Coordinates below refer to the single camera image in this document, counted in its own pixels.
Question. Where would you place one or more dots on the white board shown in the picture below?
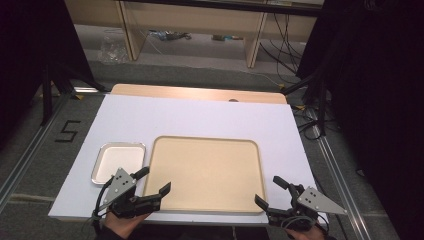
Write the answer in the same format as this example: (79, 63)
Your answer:
(200, 116)

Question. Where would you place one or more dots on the large beige tray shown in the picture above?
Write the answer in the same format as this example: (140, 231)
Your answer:
(206, 170)

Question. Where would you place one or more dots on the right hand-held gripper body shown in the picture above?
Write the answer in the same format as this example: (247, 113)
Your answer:
(311, 200)

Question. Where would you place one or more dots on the clear plastic bag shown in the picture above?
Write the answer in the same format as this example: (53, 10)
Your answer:
(111, 48)

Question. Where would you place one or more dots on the black metal stand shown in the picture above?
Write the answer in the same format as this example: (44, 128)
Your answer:
(320, 100)
(46, 96)

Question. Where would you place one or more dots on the small white rectangular dish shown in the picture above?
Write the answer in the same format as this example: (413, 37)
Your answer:
(116, 160)

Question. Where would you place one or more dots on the wooden desk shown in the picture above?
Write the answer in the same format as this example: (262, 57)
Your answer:
(200, 18)

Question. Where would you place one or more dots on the black curtain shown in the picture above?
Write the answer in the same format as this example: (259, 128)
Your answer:
(383, 100)
(30, 40)

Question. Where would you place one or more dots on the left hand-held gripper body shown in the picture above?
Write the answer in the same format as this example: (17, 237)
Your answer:
(120, 186)

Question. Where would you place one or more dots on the person's left hand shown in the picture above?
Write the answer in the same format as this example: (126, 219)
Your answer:
(123, 226)

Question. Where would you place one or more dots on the aluminium floor rail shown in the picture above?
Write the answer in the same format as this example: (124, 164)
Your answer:
(343, 186)
(30, 155)

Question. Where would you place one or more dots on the wooden table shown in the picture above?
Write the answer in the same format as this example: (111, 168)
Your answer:
(186, 92)

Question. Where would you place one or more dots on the blue clutter on floor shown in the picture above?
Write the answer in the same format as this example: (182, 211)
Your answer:
(168, 35)

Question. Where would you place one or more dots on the person's right hand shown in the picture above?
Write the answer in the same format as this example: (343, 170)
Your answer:
(308, 235)

